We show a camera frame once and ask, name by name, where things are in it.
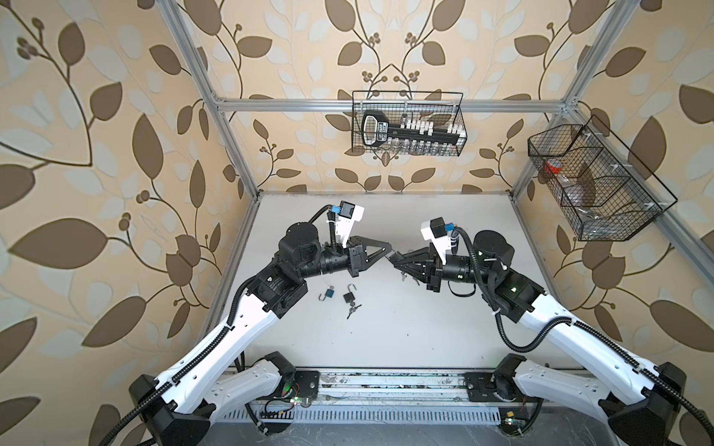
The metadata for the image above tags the black socket holder tool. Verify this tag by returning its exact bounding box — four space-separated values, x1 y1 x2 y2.
357 110 467 148

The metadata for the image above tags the aluminium frame corner post left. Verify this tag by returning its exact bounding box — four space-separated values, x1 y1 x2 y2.
157 1 260 202

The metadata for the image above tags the medium black padlock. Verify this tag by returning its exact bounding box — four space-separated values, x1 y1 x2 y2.
389 252 403 265

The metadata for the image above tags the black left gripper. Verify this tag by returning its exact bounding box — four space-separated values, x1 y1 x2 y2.
294 233 389 282

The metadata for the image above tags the aluminium frame corner post right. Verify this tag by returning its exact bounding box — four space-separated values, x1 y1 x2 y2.
509 0 640 200

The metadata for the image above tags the black wire basket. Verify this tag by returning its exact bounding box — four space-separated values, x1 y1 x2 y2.
527 115 678 242
351 89 468 157

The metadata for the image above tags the black wire basket right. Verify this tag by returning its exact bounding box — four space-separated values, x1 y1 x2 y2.
527 115 678 242

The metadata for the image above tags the large black padlock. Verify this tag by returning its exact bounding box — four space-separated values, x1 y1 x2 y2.
343 284 356 307

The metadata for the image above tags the blue padlock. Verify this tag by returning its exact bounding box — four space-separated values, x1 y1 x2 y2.
318 285 335 301

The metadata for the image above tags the large padlock key bunch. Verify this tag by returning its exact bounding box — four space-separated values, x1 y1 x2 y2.
347 305 361 319

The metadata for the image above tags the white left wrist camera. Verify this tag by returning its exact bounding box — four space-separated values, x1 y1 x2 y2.
327 201 364 248

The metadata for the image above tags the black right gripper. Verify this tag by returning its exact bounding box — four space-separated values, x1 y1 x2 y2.
394 246 493 294

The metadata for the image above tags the aluminium frame corner post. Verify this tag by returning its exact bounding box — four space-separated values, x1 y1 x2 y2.
157 1 260 202
509 0 640 200

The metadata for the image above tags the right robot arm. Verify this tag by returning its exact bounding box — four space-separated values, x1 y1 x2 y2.
390 228 686 445

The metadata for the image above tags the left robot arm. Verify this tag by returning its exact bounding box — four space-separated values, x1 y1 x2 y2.
128 222 392 445

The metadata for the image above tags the aluminium frame horizontal bar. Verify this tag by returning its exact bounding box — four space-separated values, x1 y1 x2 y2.
216 97 567 114

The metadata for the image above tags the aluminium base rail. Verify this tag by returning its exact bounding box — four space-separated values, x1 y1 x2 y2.
206 362 610 427

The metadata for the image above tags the black wire basket back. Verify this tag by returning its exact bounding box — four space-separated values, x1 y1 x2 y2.
351 89 468 157

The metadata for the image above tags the red item in basket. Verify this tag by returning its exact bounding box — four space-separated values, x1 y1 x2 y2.
544 158 563 177

